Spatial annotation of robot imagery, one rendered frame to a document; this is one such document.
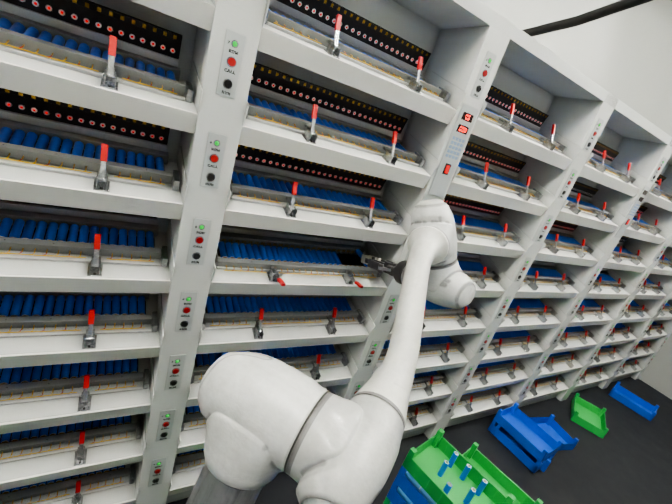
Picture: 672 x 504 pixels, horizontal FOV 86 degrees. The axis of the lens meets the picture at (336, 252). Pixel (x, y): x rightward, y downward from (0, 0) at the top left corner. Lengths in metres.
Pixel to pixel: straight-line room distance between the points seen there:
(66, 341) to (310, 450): 0.72
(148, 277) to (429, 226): 0.69
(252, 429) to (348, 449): 0.14
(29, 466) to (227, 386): 0.86
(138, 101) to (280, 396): 0.61
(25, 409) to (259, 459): 0.77
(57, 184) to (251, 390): 0.57
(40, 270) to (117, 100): 0.40
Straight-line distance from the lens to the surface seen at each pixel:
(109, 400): 1.24
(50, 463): 1.39
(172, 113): 0.86
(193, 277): 0.98
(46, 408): 1.24
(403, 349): 0.74
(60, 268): 1.00
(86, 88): 0.85
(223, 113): 0.87
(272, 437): 0.58
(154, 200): 0.89
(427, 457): 1.54
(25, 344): 1.11
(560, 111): 1.86
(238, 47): 0.87
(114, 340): 1.10
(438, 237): 0.88
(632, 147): 2.47
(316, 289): 1.13
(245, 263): 1.05
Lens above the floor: 1.41
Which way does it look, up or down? 19 degrees down
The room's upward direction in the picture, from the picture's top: 18 degrees clockwise
